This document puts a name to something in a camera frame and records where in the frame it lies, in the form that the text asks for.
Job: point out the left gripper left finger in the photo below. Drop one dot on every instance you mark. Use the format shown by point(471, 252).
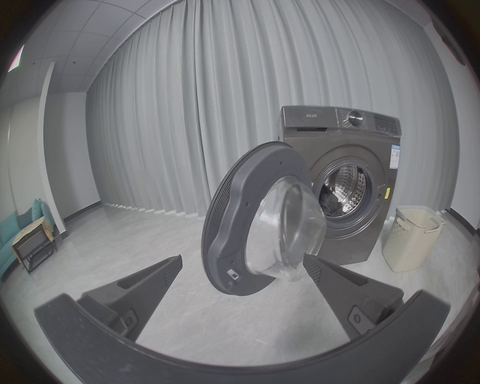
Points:
point(146, 287)

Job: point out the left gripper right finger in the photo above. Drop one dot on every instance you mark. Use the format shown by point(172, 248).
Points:
point(337, 287)

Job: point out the heap of dark clothes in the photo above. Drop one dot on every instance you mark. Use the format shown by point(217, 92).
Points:
point(330, 205)

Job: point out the cream laundry basket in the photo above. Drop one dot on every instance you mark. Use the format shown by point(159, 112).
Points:
point(408, 240)

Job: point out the washing machine door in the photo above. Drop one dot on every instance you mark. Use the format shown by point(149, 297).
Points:
point(247, 221)

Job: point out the grey washing machine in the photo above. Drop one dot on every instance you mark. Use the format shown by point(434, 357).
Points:
point(345, 157)

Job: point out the small side table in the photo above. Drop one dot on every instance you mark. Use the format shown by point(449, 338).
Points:
point(33, 240)

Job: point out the teal sofa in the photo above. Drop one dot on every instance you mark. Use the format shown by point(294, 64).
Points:
point(11, 232)

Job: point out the white curtain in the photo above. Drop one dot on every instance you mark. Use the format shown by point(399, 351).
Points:
point(232, 112)

